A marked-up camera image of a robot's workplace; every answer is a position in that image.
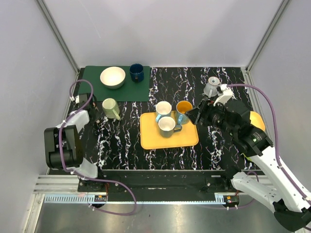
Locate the light green mug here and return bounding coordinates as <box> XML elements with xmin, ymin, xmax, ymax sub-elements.
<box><xmin>102</xmin><ymin>98</ymin><xmax>121</xmax><ymax>120</ymax></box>

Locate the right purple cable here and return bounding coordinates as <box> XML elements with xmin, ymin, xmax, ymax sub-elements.
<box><xmin>227</xmin><ymin>83</ymin><xmax>311</xmax><ymax>231</ymax></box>

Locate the dark green mat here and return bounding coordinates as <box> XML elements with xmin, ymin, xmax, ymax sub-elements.
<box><xmin>82</xmin><ymin>66</ymin><xmax>151</xmax><ymax>102</ymax></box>

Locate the orange interior blue mug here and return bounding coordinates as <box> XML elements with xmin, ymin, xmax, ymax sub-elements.
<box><xmin>175</xmin><ymin>100</ymin><xmax>192</xmax><ymax>125</ymax></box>

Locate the yellow square plate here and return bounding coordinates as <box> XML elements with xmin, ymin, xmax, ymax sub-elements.
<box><xmin>250</xmin><ymin>111</ymin><xmax>266</xmax><ymax>131</ymax></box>

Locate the light blue footed mug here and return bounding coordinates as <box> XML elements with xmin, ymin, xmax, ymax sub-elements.
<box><xmin>204</xmin><ymin>76</ymin><xmax>221</xmax><ymax>99</ymax></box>

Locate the lime green plate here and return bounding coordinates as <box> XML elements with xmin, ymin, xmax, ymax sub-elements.
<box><xmin>242</xmin><ymin>153</ymin><xmax>251</xmax><ymax>161</ymax></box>

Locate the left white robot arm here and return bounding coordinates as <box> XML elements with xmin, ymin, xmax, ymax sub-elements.
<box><xmin>44</xmin><ymin>93</ymin><xmax>105</xmax><ymax>192</ymax></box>

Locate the dark blue mug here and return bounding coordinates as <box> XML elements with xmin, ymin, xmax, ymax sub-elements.
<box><xmin>129</xmin><ymin>64</ymin><xmax>144</xmax><ymax>83</ymax></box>

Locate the white mug blue handle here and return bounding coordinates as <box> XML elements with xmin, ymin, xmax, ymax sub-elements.
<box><xmin>155</xmin><ymin>101</ymin><xmax>172</xmax><ymax>123</ymax></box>

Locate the cream bowl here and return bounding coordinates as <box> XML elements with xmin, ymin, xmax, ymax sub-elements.
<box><xmin>100</xmin><ymin>67</ymin><xmax>126</xmax><ymax>89</ymax></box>

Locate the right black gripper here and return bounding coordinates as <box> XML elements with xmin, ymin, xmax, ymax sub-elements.
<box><xmin>185</xmin><ymin>99</ymin><xmax>237</xmax><ymax>137</ymax></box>

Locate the white interior grey mug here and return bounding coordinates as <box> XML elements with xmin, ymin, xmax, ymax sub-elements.
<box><xmin>158</xmin><ymin>116</ymin><xmax>182</xmax><ymax>138</ymax></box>

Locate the orange plastic tray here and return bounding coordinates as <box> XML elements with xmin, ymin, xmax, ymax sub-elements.
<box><xmin>140</xmin><ymin>112</ymin><xmax>199</xmax><ymax>150</ymax></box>

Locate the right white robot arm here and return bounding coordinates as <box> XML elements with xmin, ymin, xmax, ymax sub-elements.
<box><xmin>186</xmin><ymin>99</ymin><xmax>311</xmax><ymax>232</ymax></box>

